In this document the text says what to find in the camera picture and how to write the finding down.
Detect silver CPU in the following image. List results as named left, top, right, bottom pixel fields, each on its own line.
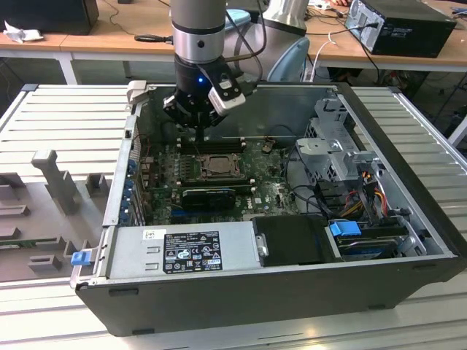
left=208, top=157, right=234, bottom=175

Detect black plastic shroud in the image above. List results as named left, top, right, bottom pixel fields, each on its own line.
left=251, top=214, right=344, bottom=267

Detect black desktop computer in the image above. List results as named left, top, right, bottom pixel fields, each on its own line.
left=344, top=0, right=458, bottom=59

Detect hard disk in blue carrier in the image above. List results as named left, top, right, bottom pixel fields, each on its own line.
left=327, top=219, right=401, bottom=262

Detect green motherboard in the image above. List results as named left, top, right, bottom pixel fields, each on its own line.
left=144, top=140, right=304, bottom=227

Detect yellow red power wires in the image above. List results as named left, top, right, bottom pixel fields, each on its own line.
left=341, top=182, right=390, bottom=223

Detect black box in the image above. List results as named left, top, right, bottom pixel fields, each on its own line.
left=0, top=0, right=100, bottom=36

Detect crumpled white paper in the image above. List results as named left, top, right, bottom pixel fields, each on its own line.
left=2, top=20, right=45, bottom=44

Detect metal drive cage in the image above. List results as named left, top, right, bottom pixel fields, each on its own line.
left=294, top=97, right=386, bottom=185

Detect metal socket cover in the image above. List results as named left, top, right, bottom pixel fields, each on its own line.
left=198, top=155, right=242, bottom=179

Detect white cable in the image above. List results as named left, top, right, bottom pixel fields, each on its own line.
left=312, top=31, right=337, bottom=79

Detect black open PC case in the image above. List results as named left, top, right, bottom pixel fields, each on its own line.
left=69, top=80, right=467, bottom=338

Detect silver power supply unit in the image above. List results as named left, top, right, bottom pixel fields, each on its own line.
left=93, top=220, right=262, bottom=281

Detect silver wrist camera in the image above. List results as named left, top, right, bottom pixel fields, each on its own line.
left=207, top=71, right=247, bottom=117

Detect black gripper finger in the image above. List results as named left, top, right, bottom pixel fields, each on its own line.
left=200, top=108, right=229, bottom=142
left=163, top=95, right=202, bottom=142

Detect green RAM stick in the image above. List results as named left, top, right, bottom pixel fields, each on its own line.
left=0, top=238, right=59, bottom=249

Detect black RAM slot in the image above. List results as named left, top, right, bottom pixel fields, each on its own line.
left=179, top=176, right=250, bottom=183
left=178, top=136, right=245, bottom=142
left=178, top=144, right=245, bottom=150
left=178, top=140, right=245, bottom=147
left=178, top=148, right=245, bottom=155

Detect grey parts rack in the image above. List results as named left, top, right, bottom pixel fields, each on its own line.
left=0, top=149, right=114, bottom=284

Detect graphics card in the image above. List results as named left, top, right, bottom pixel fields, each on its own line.
left=181, top=187, right=237, bottom=212

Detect wooden desk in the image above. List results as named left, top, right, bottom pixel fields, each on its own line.
left=60, top=0, right=467, bottom=72
left=0, top=0, right=110, bottom=59

